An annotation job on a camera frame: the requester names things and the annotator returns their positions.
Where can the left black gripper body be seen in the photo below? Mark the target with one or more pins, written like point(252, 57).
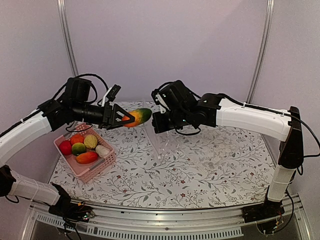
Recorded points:
point(108, 110)

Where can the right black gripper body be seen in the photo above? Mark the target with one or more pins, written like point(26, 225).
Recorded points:
point(163, 125)

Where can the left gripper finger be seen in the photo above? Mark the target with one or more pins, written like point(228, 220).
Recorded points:
point(119, 124)
point(121, 114)

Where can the orange green papaya toy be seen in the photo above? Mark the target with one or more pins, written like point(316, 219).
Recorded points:
point(141, 116)

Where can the clear zip top bag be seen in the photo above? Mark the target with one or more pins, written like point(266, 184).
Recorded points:
point(205, 150)

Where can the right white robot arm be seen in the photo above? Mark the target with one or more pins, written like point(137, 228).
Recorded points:
point(179, 107)

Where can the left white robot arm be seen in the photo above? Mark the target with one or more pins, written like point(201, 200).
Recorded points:
point(69, 104)

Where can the white garlic toy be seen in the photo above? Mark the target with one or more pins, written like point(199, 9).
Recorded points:
point(102, 151)

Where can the orange red mango toy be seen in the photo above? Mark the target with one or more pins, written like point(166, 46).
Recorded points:
point(87, 158)

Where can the pink plastic basket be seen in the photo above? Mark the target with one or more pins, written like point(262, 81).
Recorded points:
point(86, 172)

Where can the red apple toy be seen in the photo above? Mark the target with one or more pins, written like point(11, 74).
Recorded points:
point(65, 147)

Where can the floral tablecloth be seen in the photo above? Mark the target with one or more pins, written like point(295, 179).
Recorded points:
point(139, 179)

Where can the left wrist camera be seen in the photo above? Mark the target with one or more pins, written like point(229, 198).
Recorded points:
point(110, 94)

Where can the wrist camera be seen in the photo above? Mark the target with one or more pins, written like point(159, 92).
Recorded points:
point(110, 94)
point(158, 100)

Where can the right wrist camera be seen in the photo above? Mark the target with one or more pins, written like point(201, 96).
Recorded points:
point(158, 100)

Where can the front aluminium rail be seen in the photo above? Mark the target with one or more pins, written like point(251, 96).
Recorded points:
point(116, 222)

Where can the left aluminium frame post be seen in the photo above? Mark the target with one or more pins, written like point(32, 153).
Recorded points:
point(61, 6)

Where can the aluminium frame post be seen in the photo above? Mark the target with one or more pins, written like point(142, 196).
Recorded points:
point(61, 6)
point(270, 4)

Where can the right aluminium frame post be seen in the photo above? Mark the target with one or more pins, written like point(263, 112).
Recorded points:
point(270, 4)

